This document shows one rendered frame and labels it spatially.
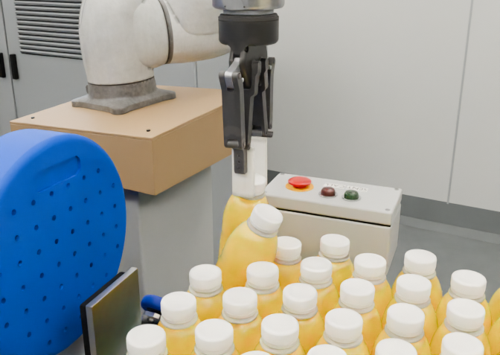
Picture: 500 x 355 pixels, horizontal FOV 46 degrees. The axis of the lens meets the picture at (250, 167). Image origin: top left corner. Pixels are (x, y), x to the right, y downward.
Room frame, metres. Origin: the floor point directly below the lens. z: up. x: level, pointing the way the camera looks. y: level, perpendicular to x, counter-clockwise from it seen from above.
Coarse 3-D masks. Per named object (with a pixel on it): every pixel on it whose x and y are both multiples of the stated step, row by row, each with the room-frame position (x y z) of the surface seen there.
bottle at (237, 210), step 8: (264, 192) 0.75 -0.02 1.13; (232, 200) 0.74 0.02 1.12; (240, 200) 0.73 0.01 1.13; (248, 200) 0.73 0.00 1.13; (256, 200) 0.73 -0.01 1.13; (264, 200) 0.74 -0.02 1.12; (232, 208) 0.73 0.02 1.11; (240, 208) 0.72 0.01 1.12; (248, 208) 0.72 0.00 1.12; (224, 216) 0.74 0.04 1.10; (232, 216) 0.73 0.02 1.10; (240, 216) 0.72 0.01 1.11; (248, 216) 0.72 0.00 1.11; (224, 224) 0.74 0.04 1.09; (232, 224) 0.72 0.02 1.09; (224, 232) 0.74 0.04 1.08; (224, 240) 0.73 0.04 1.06
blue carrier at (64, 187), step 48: (0, 144) 0.65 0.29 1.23; (48, 144) 0.65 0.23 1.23; (96, 144) 0.74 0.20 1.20; (0, 192) 0.58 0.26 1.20; (48, 192) 0.64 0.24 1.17; (96, 192) 0.73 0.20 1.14; (0, 240) 0.57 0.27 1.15; (48, 240) 0.63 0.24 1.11; (96, 240) 0.72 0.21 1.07; (0, 288) 0.56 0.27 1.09; (48, 288) 0.62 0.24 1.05; (96, 288) 0.71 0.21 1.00; (0, 336) 0.55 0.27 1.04; (48, 336) 0.61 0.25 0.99
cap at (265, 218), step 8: (256, 208) 0.67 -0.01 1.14; (264, 208) 0.67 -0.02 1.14; (272, 208) 0.68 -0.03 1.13; (256, 216) 0.66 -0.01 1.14; (264, 216) 0.66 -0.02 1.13; (272, 216) 0.66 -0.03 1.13; (280, 216) 0.67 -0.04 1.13; (256, 224) 0.66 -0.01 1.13; (264, 224) 0.65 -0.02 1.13; (272, 224) 0.65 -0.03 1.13; (280, 224) 0.66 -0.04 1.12; (264, 232) 0.65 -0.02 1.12; (272, 232) 0.66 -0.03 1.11
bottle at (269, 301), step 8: (272, 288) 0.62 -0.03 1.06; (280, 288) 0.63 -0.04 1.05; (264, 296) 0.61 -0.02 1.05; (272, 296) 0.61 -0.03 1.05; (280, 296) 0.62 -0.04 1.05; (264, 304) 0.60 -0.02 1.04; (272, 304) 0.61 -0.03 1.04; (280, 304) 0.61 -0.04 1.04; (264, 312) 0.60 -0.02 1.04; (272, 312) 0.60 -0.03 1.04
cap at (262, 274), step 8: (256, 264) 0.64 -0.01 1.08; (264, 264) 0.64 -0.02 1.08; (272, 264) 0.64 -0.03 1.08; (248, 272) 0.62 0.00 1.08; (256, 272) 0.62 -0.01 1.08; (264, 272) 0.62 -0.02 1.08; (272, 272) 0.62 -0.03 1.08; (248, 280) 0.62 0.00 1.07; (256, 280) 0.61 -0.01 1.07; (264, 280) 0.61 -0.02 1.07; (272, 280) 0.61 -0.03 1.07; (256, 288) 0.61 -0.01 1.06; (264, 288) 0.61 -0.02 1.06
